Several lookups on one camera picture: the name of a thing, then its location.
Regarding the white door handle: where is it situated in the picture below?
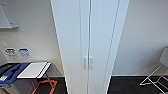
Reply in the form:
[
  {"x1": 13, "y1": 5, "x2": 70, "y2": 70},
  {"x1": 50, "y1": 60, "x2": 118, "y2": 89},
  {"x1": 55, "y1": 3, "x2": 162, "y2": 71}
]
[
  {"x1": 88, "y1": 56, "x2": 94, "y2": 70},
  {"x1": 83, "y1": 56, "x2": 89, "y2": 70}
]

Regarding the white wardrobe door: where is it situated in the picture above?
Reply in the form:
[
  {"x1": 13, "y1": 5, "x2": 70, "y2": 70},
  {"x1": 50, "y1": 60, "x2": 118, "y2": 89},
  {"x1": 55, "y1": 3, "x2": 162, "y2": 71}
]
[
  {"x1": 50, "y1": 0, "x2": 91, "y2": 94},
  {"x1": 88, "y1": 0, "x2": 121, "y2": 94}
]

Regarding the white wardrobe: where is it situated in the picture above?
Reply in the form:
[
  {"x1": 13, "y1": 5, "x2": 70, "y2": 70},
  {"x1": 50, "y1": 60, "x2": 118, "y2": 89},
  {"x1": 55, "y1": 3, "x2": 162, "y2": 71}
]
[{"x1": 49, "y1": 0, "x2": 131, "y2": 94}]

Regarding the orange folding stand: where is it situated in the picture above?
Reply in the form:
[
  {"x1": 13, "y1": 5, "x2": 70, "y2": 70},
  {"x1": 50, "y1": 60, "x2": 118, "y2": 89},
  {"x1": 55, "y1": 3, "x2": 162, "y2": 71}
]
[{"x1": 30, "y1": 73, "x2": 59, "y2": 94}]

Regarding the blue cloth bag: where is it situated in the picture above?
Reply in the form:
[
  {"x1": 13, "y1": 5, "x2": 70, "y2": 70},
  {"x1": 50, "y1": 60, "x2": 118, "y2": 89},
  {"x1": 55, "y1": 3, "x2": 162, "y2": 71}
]
[{"x1": 0, "y1": 62, "x2": 32, "y2": 89}]

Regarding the white metal rack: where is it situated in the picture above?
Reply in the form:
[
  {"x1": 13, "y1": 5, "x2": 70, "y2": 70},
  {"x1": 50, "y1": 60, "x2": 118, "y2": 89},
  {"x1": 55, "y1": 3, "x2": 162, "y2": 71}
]
[{"x1": 139, "y1": 64, "x2": 168, "y2": 93}]

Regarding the white wall cabinet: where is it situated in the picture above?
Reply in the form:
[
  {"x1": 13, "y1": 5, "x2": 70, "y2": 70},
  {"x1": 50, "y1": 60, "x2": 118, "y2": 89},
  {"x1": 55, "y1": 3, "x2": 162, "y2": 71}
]
[{"x1": 0, "y1": 2, "x2": 20, "y2": 31}]

